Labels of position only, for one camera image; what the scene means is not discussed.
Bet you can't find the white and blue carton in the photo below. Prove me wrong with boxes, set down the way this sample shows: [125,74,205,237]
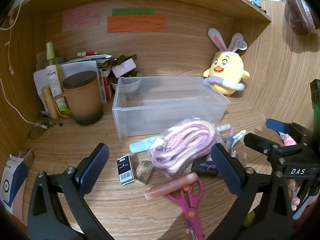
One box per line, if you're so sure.
[0,154,29,220]

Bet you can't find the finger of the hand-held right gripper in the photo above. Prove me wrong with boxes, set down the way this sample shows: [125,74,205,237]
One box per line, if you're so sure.
[265,119,312,144]
[243,132,283,160]

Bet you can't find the pink translucent tube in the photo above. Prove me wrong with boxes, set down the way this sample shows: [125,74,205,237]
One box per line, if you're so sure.
[144,172,199,200]

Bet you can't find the white bowl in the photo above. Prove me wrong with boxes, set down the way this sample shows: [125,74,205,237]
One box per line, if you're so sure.
[110,77,142,97]

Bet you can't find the clear plastic drawer box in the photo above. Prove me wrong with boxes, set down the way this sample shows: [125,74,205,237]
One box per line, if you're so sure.
[112,76,230,140]

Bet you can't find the clear plastic wrapper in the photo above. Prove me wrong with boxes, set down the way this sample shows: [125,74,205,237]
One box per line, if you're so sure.
[19,149,34,168]

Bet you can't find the stack of white papers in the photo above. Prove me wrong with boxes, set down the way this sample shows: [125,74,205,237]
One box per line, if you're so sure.
[34,54,113,113]

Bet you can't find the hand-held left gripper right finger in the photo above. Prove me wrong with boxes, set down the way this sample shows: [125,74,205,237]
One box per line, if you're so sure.
[211,143,293,240]

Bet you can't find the small black box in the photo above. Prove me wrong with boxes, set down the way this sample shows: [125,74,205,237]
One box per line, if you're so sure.
[117,154,137,186]

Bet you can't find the red and white packet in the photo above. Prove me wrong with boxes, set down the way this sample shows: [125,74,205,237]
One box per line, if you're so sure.
[99,67,113,103]

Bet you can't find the pink paper note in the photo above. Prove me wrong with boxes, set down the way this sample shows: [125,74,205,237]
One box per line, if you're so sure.
[62,4,100,32]

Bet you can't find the brown mug with lid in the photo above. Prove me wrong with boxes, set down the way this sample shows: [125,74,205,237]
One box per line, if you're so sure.
[41,70,104,126]

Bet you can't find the brown round object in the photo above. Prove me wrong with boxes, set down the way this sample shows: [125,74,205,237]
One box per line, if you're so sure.
[284,0,314,36]

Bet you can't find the mint green highlighter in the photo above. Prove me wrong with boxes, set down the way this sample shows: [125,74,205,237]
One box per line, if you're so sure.
[129,136,160,153]

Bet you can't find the white cable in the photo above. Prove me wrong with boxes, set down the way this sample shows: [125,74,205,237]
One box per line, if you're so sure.
[0,0,43,127]

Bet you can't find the black eraser with lettering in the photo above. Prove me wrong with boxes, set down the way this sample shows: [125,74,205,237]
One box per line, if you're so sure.
[191,157,219,178]

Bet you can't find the yellow chick plush toy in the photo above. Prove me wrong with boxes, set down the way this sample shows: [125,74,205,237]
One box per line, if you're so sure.
[202,28,250,97]

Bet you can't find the white marker pen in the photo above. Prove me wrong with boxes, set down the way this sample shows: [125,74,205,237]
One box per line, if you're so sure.
[232,129,247,143]

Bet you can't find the pink rope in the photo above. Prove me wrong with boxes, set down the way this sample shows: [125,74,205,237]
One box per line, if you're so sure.
[149,116,223,180]

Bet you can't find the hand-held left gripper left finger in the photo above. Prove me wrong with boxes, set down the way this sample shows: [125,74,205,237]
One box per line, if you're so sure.
[27,143,110,240]

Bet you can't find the person's right hand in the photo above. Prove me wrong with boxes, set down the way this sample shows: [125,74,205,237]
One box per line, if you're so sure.
[287,179,302,211]

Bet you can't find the small clear brown packet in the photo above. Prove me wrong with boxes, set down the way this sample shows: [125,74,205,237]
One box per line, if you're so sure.
[135,160,153,186]

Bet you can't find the pink scissors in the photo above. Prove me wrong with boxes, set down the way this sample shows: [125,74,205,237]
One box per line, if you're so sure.
[166,177,204,240]

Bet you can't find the green spray bottle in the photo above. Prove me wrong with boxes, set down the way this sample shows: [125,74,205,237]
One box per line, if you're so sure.
[45,41,72,114]

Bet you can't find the orange paper note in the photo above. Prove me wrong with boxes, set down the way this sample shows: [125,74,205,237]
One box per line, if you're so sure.
[107,16,167,33]

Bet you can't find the green paper note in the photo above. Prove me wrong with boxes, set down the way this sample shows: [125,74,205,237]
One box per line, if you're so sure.
[112,8,155,16]

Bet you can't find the small white cardboard box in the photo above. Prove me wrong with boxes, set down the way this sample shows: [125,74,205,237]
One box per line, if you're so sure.
[112,57,137,78]

